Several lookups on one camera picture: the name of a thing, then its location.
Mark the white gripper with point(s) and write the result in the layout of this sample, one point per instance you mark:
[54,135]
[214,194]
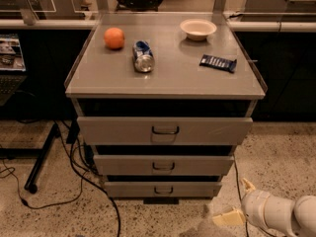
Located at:
[253,205]

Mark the grey bottom drawer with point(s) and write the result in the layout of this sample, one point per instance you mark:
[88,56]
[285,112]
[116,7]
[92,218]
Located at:
[162,189]

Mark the grey drawer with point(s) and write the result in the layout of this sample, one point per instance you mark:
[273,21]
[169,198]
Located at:
[162,189]
[163,131]
[141,165]

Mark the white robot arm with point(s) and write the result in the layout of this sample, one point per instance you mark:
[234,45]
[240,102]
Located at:
[293,218]

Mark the grey drawer cabinet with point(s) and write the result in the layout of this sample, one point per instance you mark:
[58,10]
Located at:
[104,83]

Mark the grey middle drawer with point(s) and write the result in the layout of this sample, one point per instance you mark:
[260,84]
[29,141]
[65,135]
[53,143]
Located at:
[141,165]

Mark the grey top drawer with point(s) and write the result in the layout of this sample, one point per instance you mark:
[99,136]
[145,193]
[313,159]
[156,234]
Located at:
[163,131]

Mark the dark blue snack bar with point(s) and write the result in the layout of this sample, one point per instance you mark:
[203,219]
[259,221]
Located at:
[218,63]

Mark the crushed blue soda can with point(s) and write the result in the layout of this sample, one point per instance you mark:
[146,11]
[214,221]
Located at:
[143,57]

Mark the white paper bowl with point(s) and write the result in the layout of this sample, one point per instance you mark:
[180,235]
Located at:
[198,29]

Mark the black table leg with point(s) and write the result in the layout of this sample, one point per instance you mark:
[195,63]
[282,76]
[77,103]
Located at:
[39,154]

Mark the orange fruit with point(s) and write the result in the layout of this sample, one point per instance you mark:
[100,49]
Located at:
[114,38]

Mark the laptop on left desk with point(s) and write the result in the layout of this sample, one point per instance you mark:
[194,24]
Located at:
[13,70]

